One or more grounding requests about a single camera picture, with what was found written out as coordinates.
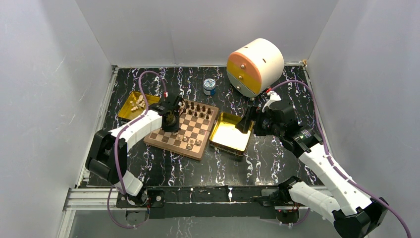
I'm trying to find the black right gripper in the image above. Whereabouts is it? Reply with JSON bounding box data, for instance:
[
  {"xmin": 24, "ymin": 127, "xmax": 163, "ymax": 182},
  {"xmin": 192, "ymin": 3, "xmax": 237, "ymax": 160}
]
[{"xmin": 235, "ymin": 105, "xmax": 283, "ymax": 138}]

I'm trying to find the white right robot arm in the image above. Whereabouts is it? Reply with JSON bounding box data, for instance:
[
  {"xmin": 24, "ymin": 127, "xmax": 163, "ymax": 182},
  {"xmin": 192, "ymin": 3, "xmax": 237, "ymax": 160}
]
[{"xmin": 235, "ymin": 101, "xmax": 388, "ymax": 238}]

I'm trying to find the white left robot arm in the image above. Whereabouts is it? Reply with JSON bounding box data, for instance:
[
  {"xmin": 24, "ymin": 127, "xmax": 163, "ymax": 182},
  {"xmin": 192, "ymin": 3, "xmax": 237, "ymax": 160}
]
[{"xmin": 85, "ymin": 95, "xmax": 184, "ymax": 206}]

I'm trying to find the wooden chess board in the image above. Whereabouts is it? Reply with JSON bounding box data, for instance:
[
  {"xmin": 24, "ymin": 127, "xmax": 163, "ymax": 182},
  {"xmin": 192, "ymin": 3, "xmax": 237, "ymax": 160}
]
[{"xmin": 144, "ymin": 105, "xmax": 219, "ymax": 161}]

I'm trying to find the row of dark chess pieces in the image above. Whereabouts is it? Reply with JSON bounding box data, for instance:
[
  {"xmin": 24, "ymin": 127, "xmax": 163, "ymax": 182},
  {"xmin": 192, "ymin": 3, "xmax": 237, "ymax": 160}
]
[{"xmin": 180, "ymin": 100, "xmax": 215, "ymax": 120}]

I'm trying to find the gold tin with white pieces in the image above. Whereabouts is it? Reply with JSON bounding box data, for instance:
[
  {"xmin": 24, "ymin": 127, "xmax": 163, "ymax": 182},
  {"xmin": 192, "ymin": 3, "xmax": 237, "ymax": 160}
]
[{"xmin": 117, "ymin": 91, "xmax": 160, "ymax": 122}]

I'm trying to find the empty gold square tin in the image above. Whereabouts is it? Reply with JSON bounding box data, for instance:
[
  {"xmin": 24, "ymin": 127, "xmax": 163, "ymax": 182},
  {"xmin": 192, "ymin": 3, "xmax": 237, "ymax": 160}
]
[{"xmin": 209, "ymin": 112, "xmax": 254, "ymax": 156}]

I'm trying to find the small blue white jar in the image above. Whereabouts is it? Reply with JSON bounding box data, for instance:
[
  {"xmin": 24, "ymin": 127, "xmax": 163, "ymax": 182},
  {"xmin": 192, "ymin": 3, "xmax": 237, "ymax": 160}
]
[{"xmin": 203, "ymin": 78, "xmax": 216, "ymax": 96}]

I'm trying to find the round pastel drawer cabinet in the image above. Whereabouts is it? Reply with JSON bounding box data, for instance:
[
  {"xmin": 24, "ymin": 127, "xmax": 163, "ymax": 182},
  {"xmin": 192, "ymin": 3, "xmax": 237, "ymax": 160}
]
[{"xmin": 226, "ymin": 38, "xmax": 284, "ymax": 98}]

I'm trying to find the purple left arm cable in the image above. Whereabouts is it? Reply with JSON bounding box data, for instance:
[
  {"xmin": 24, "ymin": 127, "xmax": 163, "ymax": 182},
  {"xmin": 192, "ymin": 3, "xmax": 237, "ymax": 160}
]
[{"xmin": 106, "ymin": 70, "xmax": 169, "ymax": 230}]

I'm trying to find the aluminium front rail frame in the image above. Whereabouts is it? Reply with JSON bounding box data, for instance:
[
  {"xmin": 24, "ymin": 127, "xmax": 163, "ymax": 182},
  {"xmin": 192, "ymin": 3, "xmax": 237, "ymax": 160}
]
[{"xmin": 57, "ymin": 185, "xmax": 315, "ymax": 238}]

